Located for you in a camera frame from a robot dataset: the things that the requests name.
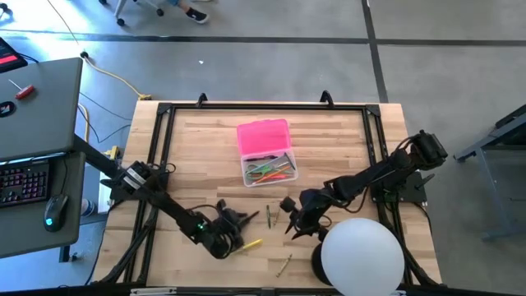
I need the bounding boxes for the yellow highlighter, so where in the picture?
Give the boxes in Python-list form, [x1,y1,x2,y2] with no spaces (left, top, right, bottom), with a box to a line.
[241,238,265,252]

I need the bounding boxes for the black aluminium rig frame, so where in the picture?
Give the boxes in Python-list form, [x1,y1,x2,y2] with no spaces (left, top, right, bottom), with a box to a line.
[92,90,443,289]

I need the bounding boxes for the grey side desk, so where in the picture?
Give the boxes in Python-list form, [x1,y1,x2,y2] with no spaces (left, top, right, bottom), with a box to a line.
[0,150,86,260]

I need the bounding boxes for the yellow floor cable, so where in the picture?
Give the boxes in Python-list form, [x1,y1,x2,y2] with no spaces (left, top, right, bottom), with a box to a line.
[44,0,153,102]

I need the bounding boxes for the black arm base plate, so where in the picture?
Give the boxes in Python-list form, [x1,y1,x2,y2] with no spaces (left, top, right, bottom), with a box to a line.
[371,170,429,206]

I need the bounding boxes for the office chair base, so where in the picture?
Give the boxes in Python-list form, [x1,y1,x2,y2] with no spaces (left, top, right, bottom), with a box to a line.
[97,0,165,27]

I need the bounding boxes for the grey metal table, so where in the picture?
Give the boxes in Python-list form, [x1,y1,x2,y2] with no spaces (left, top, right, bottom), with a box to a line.
[453,104,526,243]

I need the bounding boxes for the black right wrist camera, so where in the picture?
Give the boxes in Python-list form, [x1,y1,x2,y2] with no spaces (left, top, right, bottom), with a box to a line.
[279,196,298,214]

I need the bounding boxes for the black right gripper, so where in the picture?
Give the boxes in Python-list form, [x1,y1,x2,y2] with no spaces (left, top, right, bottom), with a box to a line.
[286,189,330,241]

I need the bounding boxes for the orange pencil with red eraser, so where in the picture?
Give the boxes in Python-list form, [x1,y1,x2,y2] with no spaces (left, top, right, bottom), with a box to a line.
[251,165,292,185]

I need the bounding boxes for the black backlit keyboard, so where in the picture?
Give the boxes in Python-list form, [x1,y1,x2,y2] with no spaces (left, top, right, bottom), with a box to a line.
[0,159,51,209]

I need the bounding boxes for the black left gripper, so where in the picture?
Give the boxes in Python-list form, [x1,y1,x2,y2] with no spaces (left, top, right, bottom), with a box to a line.
[205,207,261,258]

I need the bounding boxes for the white round globe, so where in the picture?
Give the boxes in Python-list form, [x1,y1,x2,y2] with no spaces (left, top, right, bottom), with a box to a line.
[320,217,406,296]

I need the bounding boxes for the black tablet red screen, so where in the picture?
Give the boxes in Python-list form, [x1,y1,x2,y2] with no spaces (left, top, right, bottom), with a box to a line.
[0,36,29,74]

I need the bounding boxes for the person's foot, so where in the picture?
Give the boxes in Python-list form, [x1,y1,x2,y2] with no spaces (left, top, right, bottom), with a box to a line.
[184,7,210,25]

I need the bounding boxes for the clear supply box pink lid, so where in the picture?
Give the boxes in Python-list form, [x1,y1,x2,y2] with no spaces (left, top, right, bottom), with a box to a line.
[236,118,299,188]

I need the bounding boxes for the olive pencil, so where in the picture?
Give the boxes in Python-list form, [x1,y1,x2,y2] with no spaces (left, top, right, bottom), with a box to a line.
[275,253,293,278]

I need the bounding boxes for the black computer mouse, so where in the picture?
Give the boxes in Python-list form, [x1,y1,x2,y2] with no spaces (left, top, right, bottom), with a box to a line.
[43,193,70,234]

